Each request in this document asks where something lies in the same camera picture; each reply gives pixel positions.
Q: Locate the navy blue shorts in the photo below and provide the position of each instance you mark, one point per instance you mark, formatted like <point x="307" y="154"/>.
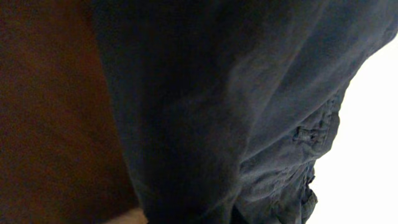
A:
<point x="223" y="107"/>

